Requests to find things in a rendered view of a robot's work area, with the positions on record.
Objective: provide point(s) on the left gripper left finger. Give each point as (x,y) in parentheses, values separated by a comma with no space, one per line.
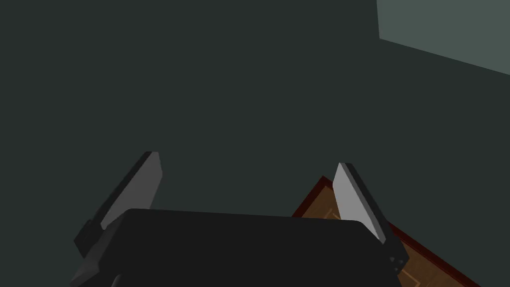
(133,189)

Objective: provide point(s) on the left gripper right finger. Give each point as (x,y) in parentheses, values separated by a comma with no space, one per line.
(354,199)

